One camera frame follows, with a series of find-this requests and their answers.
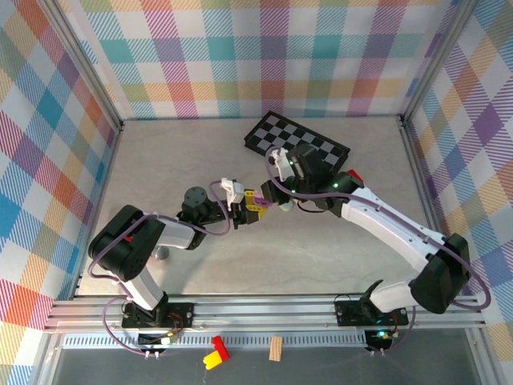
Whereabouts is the black grey chessboard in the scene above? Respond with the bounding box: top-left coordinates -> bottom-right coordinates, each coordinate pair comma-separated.
243,111 -> 352,173

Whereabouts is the red toy brick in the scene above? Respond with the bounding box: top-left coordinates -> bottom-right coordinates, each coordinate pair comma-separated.
212,335 -> 230,359

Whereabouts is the yellow toy brick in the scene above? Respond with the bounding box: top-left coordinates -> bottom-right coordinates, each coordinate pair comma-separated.
203,351 -> 224,370

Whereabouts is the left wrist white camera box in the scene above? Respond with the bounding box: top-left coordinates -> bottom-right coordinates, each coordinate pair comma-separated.
220,177 -> 246,209

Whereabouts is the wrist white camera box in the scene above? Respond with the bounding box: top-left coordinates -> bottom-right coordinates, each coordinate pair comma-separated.
268,147 -> 292,182
220,177 -> 246,209

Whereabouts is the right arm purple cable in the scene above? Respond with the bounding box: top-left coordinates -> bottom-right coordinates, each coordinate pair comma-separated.
266,146 -> 492,356

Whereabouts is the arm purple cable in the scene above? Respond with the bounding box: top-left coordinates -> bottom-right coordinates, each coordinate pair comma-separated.
266,146 -> 492,356
87,180 -> 232,356

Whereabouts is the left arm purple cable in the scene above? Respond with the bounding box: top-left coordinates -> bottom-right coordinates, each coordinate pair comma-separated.
87,180 -> 232,356

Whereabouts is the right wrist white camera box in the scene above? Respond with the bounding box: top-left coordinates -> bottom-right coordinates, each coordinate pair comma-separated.
268,147 -> 292,182

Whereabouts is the aluminium side rail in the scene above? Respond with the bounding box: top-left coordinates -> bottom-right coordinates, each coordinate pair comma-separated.
71,124 -> 125,300
398,118 -> 462,298

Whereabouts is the long aluminium base rail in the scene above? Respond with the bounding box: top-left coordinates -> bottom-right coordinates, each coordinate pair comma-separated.
43,294 -> 488,332

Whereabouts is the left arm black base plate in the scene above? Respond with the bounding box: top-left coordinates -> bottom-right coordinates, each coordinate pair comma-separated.
122,302 -> 196,330

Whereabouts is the grey slotted cable duct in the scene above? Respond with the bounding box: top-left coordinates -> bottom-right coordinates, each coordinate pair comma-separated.
63,334 -> 368,350

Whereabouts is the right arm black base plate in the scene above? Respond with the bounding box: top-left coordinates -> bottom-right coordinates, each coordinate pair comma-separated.
334,300 -> 410,326

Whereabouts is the aluminium frame post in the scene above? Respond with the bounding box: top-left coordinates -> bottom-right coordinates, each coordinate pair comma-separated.
38,0 -> 125,133
398,0 -> 480,125

